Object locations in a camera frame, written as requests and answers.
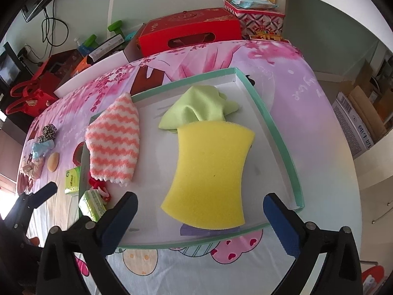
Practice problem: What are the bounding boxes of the purple baby wipes pack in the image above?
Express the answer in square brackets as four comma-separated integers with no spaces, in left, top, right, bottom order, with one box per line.
[180,224,240,237]

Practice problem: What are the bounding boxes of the yellow green sponge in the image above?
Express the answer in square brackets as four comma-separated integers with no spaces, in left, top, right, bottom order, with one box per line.
[161,121,255,230]

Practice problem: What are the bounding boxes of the green dumbbell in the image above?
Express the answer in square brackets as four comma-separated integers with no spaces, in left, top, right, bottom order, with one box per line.
[82,34,98,53]
[107,20,124,37]

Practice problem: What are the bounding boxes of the beige makeup sponge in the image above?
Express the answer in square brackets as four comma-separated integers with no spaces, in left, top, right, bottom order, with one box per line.
[47,152,60,173]

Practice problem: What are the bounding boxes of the blue face mask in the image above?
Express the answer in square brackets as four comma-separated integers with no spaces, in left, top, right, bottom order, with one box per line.
[31,140,55,160]

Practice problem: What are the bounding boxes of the black cable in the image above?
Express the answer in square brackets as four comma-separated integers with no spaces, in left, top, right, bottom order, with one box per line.
[41,0,70,49]

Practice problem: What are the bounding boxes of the cardboard box with label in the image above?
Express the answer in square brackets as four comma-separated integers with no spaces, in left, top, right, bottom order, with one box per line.
[332,92,374,159]

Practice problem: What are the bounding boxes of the green tissue pack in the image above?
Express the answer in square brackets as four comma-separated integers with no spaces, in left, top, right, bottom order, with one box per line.
[79,189,107,222]
[64,166,80,195]

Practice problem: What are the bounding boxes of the green microfiber cloth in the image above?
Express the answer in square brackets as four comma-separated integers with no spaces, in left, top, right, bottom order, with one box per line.
[158,85,239,133]

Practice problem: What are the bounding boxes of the teal shallow tray box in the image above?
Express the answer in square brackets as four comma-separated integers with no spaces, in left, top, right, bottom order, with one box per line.
[107,68,304,249]

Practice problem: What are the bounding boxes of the red tape roll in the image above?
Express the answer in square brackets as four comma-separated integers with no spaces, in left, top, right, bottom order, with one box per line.
[72,141,84,166]

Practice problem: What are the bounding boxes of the red gift box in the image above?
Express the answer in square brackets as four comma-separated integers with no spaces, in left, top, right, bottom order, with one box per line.
[138,7,242,57]

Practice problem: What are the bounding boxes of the black monitor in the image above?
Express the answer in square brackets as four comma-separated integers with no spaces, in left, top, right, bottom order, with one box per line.
[0,42,23,87]

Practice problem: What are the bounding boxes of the cartoon print bed sheet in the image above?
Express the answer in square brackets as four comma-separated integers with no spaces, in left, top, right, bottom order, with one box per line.
[21,40,362,294]

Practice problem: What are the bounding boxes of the white headboard panel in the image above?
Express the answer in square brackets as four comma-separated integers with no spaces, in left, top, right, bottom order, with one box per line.
[54,51,128,98]

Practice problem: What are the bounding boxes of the orange cardboard box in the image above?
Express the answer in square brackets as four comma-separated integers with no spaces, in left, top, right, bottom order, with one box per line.
[70,55,93,77]

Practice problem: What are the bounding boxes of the pink floral cloth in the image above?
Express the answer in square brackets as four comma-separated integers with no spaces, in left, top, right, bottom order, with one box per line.
[21,157,45,180]

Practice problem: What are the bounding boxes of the leopard print scrunchie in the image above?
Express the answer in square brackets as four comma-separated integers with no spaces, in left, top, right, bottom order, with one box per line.
[37,124,57,143]

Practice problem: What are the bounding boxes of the pink white zigzag cloth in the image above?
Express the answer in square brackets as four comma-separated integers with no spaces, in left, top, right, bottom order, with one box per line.
[85,93,140,186]

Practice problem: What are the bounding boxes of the red patterned tin box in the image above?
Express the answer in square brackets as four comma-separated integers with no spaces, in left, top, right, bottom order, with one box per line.
[225,1,285,39]

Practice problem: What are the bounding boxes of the red felt handbag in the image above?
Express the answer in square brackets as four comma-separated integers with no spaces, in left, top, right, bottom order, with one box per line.
[5,72,61,117]

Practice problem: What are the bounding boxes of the blue wipes pack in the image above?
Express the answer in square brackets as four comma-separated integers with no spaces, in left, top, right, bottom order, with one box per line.
[230,0,278,9]

